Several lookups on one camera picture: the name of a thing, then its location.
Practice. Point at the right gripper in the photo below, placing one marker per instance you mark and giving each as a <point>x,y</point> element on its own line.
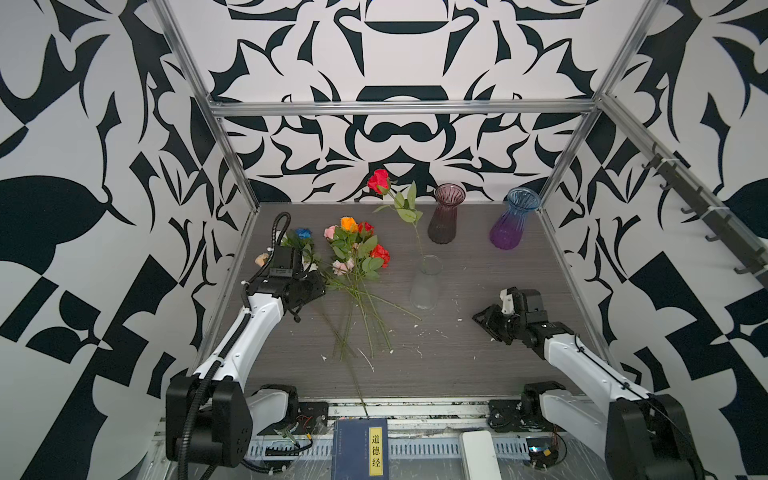
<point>490,319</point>

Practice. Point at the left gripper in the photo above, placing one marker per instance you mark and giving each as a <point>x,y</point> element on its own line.
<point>317,285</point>

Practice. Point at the peach rose stem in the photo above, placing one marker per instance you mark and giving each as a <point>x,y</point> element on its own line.
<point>263,259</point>

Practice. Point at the clear glass vase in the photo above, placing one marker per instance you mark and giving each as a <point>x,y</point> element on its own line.
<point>425,288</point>

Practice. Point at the red rose stem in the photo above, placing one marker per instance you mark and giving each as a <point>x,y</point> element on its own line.
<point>403,204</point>

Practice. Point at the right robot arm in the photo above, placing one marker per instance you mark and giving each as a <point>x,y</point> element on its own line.
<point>639,434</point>

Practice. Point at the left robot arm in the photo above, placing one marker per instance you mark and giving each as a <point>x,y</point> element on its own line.
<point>210,420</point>

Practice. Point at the bunch of artificial flowers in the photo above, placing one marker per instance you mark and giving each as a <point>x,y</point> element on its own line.
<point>350,259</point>

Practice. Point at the blue purple glass vase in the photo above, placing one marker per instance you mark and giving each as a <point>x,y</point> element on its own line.
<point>507,232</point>

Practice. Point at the dark purple glass vase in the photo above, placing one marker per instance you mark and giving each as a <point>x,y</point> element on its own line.
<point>443,224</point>

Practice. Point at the white rectangular device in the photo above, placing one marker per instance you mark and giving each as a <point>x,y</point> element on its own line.
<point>479,460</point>

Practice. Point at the blue book yellow label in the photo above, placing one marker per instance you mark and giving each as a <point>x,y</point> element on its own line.
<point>360,449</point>

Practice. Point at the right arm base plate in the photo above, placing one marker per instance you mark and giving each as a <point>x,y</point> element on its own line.
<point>513,415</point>

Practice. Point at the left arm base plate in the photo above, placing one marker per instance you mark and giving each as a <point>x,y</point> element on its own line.
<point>305,417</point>

